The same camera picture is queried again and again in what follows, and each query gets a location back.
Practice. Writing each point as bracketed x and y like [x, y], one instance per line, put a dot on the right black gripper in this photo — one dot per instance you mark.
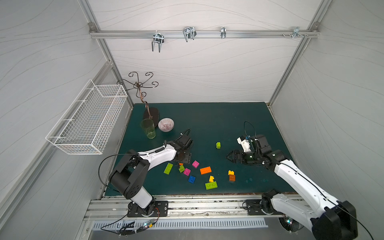
[244, 157]

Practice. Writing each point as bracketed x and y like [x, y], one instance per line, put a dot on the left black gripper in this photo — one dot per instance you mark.
[184, 156]

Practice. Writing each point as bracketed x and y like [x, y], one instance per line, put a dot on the long lime green brick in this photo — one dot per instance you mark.
[168, 169]

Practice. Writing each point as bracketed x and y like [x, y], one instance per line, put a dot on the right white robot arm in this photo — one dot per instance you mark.
[324, 215]

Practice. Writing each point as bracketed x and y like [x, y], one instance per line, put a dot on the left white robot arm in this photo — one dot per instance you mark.
[129, 175]

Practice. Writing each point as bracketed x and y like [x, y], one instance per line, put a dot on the dark orange brick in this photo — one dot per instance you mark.
[232, 178]

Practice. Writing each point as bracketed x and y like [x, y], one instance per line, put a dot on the magenta brick upper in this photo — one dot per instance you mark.
[195, 164]

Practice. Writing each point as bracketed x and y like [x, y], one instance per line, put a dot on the magenta brick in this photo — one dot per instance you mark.
[195, 164]
[187, 172]

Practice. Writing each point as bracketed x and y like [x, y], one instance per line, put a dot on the magenta brick lower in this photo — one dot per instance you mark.
[187, 172]

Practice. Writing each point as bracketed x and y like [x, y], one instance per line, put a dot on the striped ceramic bowl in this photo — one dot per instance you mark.
[166, 125]

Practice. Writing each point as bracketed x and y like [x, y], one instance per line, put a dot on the orange 2x3 brick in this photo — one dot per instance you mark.
[205, 170]

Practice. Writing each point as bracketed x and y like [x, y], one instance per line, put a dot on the blue brick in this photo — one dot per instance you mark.
[191, 179]

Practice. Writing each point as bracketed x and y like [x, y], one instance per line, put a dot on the wide lime green brick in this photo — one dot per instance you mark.
[211, 185]

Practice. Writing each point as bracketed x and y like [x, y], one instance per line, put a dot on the green plastic cup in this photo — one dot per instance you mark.
[148, 127]

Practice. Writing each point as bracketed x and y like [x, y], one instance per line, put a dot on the metal hook stand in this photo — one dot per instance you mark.
[149, 113]

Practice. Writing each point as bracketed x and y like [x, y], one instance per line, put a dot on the metal hook one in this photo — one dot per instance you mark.
[158, 40]

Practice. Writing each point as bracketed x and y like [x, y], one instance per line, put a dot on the metal hook two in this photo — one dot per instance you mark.
[189, 33]

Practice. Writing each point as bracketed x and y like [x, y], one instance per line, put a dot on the metal hook three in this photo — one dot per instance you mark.
[223, 32]

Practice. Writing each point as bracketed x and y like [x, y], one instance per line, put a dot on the metal hook four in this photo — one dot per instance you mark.
[296, 34]

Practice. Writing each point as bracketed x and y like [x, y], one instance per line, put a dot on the aluminium cross bar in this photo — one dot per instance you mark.
[201, 34]

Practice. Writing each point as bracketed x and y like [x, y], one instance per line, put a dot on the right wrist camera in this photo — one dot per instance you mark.
[245, 143]

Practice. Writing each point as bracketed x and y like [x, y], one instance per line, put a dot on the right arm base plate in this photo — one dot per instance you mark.
[259, 208]

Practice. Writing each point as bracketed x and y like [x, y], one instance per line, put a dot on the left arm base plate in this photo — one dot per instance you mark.
[154, 209]

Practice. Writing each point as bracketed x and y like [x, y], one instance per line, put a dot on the white wire basket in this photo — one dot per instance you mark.
[85, 127]

